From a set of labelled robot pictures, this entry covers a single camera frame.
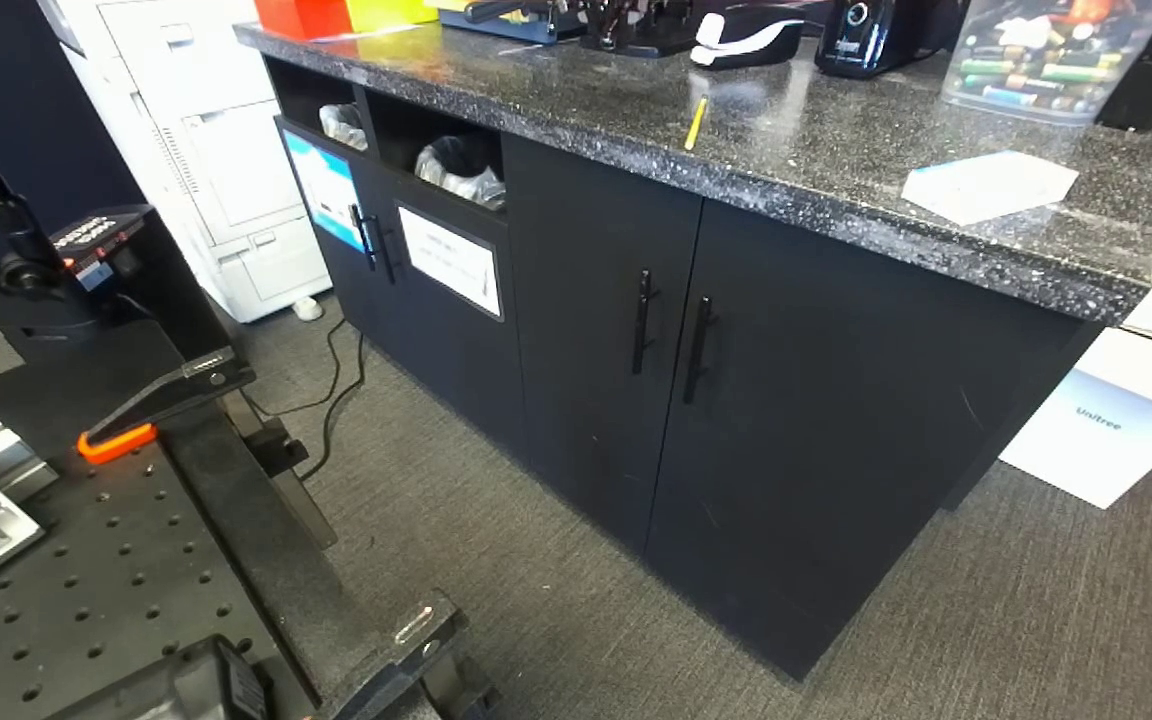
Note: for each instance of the left cabinet door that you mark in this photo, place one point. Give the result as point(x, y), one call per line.
point(583, 232)

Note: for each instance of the cabinet door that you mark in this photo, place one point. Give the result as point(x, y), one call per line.
point(583, 232)
point(846, 401)

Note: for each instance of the white label on bin drawer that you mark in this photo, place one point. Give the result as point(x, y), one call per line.
point(455, 263)

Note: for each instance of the black trash bin drawer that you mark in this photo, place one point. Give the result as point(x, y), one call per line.
point(451, 346)

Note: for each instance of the clear trash bag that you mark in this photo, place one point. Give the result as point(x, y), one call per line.
point(457, 165)

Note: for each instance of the right cabinet door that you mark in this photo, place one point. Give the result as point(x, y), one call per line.
point(846, 401)

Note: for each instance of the yellow pencil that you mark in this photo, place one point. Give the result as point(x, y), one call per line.
point(697, 127)

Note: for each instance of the blue label on drawer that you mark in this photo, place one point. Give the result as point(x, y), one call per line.
point(330, 191)

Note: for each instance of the black desk organizer stand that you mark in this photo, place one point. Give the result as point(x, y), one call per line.
point(636, 25)

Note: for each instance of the white stapler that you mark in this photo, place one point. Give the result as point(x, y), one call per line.
point(741, 39)

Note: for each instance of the orange box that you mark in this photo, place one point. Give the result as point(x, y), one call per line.
point(300, 18)

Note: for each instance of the white blue sticky note pad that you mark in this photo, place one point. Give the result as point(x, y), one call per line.
point(985, 185)

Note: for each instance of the white filing cabinet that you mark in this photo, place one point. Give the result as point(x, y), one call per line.
point(192, 116)

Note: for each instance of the black perforated breadboard table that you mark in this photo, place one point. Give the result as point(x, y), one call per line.
point(127, 574)

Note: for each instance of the clear plastic supply box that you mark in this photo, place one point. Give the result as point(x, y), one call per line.
point(1045, 58)

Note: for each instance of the black left door handle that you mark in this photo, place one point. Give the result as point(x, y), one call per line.
point(645, 294)

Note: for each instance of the black door handle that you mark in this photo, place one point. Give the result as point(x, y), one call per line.
point(645, 294)
point(693, 370)

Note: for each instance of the black right door handle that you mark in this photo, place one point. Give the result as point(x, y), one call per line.
point(693, 370)

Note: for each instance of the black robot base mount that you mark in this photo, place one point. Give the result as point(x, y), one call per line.
point(115, 334)

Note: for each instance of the orange handled clamp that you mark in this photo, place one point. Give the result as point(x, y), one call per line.
point(119, 444)

